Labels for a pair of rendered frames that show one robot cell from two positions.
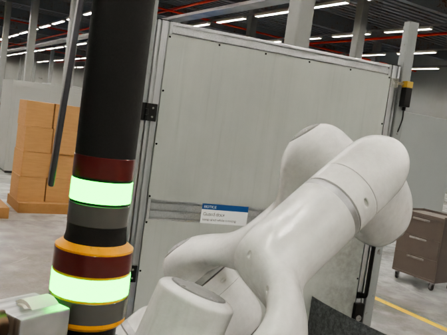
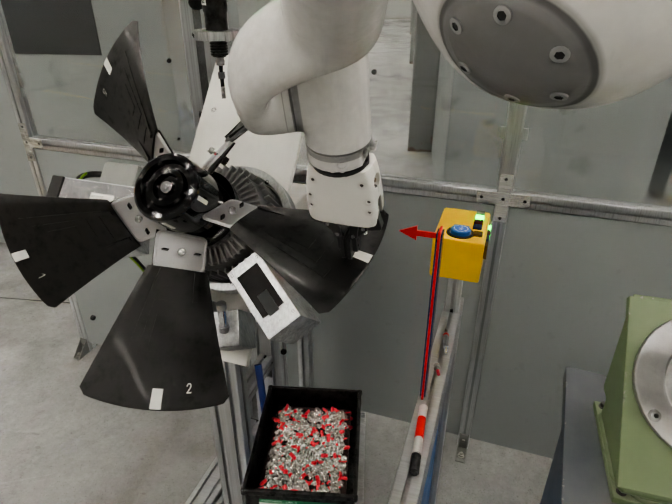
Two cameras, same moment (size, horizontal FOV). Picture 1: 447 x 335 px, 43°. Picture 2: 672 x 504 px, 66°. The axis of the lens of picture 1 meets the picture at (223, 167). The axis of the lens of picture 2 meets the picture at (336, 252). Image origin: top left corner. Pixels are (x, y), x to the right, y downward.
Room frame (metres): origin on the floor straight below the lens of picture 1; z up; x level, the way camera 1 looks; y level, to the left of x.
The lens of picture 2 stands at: (0.96, -0.45, 1.53)
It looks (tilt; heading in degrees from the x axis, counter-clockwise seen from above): 28 degrees down; 129
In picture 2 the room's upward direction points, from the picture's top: straight up
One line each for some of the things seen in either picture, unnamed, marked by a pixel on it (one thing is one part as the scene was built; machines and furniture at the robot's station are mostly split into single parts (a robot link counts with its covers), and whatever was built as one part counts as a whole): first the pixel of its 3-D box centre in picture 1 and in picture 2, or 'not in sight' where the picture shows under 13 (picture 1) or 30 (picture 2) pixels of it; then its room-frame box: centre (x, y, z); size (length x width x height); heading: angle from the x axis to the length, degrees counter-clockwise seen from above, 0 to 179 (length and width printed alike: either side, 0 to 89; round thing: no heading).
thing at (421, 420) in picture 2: not in sight; (419, 437); (0.68, 0.09, 0.87); 0.14 x 0.01 x 0.01; 115
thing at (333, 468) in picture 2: not in sight; (307, 454); (0.55, -0.03, 0.84); 0.19 x 0.14 x 0.05; 125
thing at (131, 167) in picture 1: (104, 165); not in sight; (0.31, 0.07, 1.61); 0.03 x 0.03 x 0.01
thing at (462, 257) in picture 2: not in sight; (460, 245); (0.54, 0.47, 1.02); 0.16 x 0.10 x 0.11; 110
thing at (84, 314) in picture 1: (88, 301); not in sight; (0.31, 0.07, 1.54); 0.04 x 0.04 x 0.01
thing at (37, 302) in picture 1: (35, 316); not in sight; (0.28, 0.09, 1.54); 0.02 x 0.02 x 0.02; 55
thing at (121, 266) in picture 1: (93, 256); not in sight; (0.31, 0.07, 1.56); 0.04 x 0.04 x 0.01
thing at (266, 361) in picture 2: not in sight; (251, 381); (0.11, 0.22, 0.56); 0.19 x 0.04 x 0.04; 110
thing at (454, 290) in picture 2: not in sight; (455, 285); (0.54, 0.47, 0.92); 0.03 x 0.03 x 0.12; 20
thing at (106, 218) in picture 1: (98, 212); not in sight; (0.31, 0.07, 1.59); 0.03 x 0.03 x 0.01
